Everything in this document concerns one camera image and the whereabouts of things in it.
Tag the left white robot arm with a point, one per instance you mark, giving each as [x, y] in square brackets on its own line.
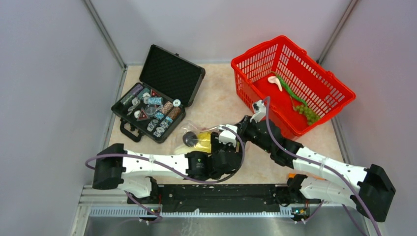
[206, 157]

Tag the blue poker chip roll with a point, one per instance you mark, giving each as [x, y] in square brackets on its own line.
[155, 101]

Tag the dark purple toy fruit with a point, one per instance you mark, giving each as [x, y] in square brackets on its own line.
[190, 139]

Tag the red plastic basket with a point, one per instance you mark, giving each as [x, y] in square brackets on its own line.
[323, 92]

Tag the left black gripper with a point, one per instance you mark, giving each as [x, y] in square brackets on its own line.
[216, 144]

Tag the black poker chip case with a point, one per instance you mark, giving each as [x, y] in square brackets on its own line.
[165, 75]

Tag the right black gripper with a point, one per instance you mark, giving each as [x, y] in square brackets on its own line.
[244, 125]

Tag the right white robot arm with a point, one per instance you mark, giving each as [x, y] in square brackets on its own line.
[368, 189]

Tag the green toy grape bunch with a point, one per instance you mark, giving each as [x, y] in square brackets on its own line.
[308, 113]

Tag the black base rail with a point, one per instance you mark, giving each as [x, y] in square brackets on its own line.
[223, 198]

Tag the white dealer chip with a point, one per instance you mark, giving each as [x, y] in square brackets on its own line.
[176, 103]

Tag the yellow toy cabbage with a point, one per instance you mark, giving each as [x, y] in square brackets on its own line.
[203, 145]

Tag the clear zip top bag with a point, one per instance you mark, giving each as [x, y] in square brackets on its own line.
[190, 126]

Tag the green toy chili pepper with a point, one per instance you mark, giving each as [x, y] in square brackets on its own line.
[287, 88]

